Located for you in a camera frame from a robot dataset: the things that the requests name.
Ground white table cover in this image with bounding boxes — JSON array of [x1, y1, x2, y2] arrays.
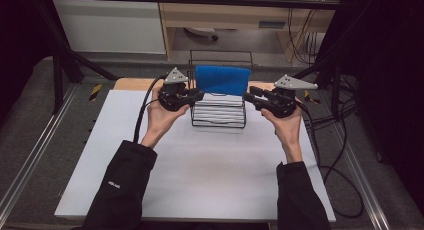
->
[[54, 89, 337, 223]]

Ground person's right hand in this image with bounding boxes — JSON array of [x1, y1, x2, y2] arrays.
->
[[260, 105, 304, 146]]

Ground hanging cables under desk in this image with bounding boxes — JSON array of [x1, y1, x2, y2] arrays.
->
[[287, 8, 326, 66]]

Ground right hand-held gripper black cable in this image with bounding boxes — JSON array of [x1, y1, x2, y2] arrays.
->
[[294, 99, 365, 220]]

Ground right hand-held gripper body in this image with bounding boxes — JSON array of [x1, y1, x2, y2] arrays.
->
[[263, 74, 319, 119]]

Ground hand-held gripper black cable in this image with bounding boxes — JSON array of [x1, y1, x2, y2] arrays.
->
[[294, 99, 365, 220], [132, 74, 168, 144]]

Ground blue towel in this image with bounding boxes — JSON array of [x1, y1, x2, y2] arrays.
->
[[194, 64, 252, 97]]

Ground left hand-held gripper black cable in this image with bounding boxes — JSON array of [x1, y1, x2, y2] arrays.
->
[[132, 74, 168, 144]]

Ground person's left hand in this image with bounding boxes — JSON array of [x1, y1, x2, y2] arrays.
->
[[145, 86, 191, 135]]

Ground bundle of black floor cables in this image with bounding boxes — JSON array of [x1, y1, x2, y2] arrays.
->
[[304, 74, 359, 133]]

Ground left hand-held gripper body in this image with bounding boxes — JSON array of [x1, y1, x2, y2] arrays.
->
[[158, 67, 193, 112]]

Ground yellow black striped tape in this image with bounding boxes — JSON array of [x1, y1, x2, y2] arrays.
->
[[303, 89, 322, 105], [88, 83, 103, 102]]

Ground aluminium rail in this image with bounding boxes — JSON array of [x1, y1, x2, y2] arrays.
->
[[0, 84, 79, 218], [333, 123, 392, 230]]

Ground white chair base with caster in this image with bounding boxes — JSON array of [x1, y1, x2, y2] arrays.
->
[[184, 26, 220, 42]]

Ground white cabinet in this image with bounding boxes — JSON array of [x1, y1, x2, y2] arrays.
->
[[52, 0, 167, 55]]

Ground light wooden desk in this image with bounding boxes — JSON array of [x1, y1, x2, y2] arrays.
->
[[156, 0, 344, 63]]

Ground black wire rack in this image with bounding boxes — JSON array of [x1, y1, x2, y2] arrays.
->
[[187, 49, 254, 129]]

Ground black curtain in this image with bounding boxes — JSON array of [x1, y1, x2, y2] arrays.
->
[[0, 0, 56, 119], [343, 0, 424, 218]]

